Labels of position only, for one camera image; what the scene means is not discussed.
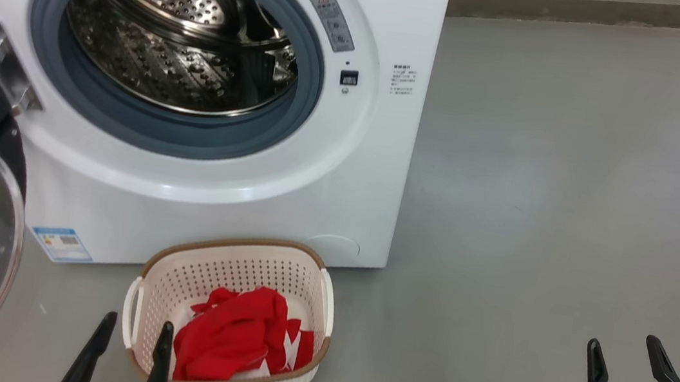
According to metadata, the blue energy label sticker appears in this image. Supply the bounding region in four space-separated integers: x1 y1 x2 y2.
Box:
28 224 97 267

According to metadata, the grey rubber door gasket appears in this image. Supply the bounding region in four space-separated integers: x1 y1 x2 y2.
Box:
14 0 334 175

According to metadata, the grey warning sticker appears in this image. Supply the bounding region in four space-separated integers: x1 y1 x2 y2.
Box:
302 0 361 56

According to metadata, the metal door hinge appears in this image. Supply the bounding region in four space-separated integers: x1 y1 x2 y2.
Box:
0 19 54 119

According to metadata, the round white filter cover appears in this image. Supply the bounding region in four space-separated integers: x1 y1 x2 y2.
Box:
303 232 363 269

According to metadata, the grey baseboard strip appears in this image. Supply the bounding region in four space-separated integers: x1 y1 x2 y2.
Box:
447 0 680 45

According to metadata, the cream perforated basket brown rim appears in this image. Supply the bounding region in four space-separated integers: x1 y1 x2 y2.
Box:
114 221 343 382

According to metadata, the white front-load washing machine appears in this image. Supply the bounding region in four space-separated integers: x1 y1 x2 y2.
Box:
0 0 452 308

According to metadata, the red and white garment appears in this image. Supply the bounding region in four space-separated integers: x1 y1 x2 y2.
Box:
167 276 323 382

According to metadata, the stainless steel washer drum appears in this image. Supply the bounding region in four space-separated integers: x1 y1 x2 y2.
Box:
54 0 308 127

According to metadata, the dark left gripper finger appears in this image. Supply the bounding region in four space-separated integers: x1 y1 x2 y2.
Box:
142 318 176 382
57 305 119 382

